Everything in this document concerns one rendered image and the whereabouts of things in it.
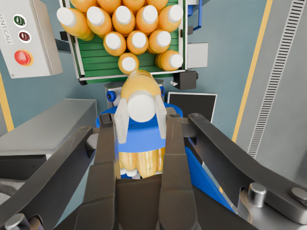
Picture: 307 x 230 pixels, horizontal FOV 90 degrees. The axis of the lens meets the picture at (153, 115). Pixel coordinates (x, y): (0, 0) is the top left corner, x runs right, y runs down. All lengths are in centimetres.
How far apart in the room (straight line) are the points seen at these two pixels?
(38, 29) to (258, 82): 205
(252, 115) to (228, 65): 74
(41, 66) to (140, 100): 38
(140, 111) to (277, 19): 212
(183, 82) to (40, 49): 46
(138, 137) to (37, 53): 35
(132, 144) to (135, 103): 22
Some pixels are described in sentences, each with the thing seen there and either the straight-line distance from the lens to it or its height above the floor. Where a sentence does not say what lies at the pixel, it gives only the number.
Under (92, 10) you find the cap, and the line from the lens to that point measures 50.
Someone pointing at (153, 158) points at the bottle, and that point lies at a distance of 49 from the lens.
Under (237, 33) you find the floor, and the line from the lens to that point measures 195.
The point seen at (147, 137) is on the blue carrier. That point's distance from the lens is 40.
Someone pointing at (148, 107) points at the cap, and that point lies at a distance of 20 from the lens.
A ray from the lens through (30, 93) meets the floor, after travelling 185.
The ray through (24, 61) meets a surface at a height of 111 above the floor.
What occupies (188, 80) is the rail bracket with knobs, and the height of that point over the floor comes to 100.
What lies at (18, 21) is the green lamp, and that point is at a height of 111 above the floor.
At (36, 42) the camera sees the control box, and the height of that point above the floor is 110.
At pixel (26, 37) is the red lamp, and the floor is 111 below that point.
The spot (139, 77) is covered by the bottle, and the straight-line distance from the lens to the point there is 25.
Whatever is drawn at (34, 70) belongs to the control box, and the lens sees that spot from 55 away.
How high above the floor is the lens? 158
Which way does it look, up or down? 69 degrees down
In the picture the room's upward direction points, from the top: 154 degrees clockwise
